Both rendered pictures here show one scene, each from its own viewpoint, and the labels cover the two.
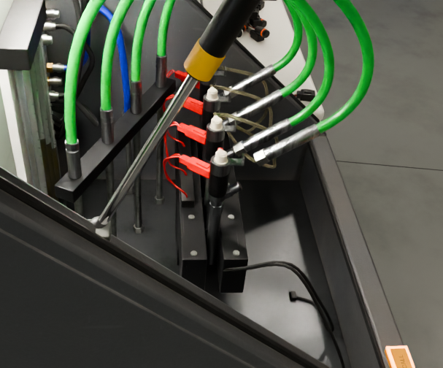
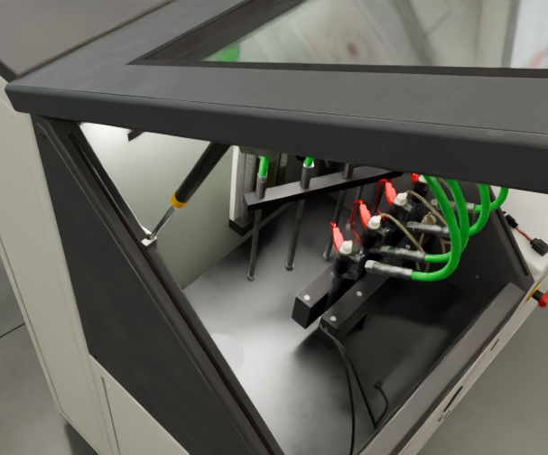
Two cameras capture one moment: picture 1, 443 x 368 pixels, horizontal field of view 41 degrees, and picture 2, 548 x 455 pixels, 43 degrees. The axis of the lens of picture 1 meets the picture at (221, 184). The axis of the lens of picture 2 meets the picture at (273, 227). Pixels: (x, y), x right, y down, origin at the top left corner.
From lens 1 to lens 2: 0.61 m
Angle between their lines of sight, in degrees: 32
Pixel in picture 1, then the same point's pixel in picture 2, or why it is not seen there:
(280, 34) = not seen: outside the picture
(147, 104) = (361, 175)
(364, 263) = (422, 400)
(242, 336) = (196, 345)
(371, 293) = (400, 422)
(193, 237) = (318, 287)
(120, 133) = (318, 185)
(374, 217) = not seen: outside the picture
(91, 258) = (127, 250)
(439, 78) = not seen: outside the picture
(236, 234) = (348, 307)
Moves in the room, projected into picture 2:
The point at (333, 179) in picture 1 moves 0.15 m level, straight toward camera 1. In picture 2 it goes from (481, 328) to (415, 355)
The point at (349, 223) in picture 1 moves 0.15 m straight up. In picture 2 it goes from (450, 366) to (475, 324)
